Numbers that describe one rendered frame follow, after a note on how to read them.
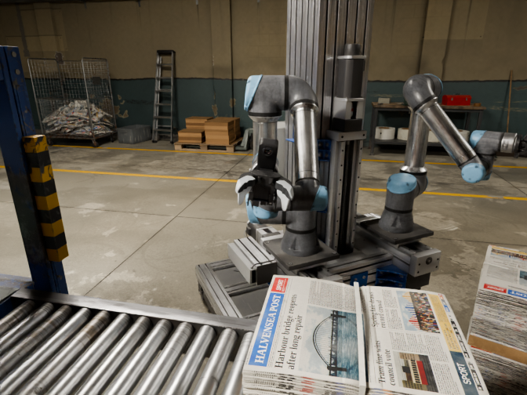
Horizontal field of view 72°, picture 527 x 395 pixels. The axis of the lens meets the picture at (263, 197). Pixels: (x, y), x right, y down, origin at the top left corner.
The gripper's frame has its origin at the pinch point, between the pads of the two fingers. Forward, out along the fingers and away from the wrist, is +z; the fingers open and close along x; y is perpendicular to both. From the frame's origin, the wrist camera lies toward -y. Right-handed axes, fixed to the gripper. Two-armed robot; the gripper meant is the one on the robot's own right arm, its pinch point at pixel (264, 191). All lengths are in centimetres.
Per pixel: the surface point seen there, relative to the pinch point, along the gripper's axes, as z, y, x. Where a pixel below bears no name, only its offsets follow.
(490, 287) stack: -28, 31, -76
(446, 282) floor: -162, 105, -148
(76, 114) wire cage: -653, 110, 368
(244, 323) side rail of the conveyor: -12.6, 44.1, 0.0
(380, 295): 7.2, 17.1, -27.1
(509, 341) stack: -22, 46, -84
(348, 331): 18.2, 18.5, -18.3
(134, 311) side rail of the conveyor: -17, 49, 33
